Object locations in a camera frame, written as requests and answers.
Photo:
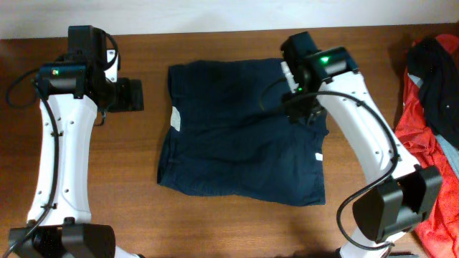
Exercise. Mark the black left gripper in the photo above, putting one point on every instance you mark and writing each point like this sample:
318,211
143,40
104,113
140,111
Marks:
126,102

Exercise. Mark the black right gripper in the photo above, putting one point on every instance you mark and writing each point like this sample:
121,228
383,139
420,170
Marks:
292,111

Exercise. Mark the dark navy blue shorts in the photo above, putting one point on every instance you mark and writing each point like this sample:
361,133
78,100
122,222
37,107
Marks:
228,135

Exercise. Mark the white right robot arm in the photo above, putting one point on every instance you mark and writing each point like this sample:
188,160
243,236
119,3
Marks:
399,193

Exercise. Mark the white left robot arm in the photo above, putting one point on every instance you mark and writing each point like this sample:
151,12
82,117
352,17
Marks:
76,92

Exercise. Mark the black garment on pile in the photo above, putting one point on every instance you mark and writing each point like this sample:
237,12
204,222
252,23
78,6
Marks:
438,94

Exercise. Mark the light grey garment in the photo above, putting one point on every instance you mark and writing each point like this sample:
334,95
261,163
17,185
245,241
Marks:
449,150

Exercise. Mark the red mesh shirt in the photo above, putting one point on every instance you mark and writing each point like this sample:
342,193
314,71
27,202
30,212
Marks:
439,233

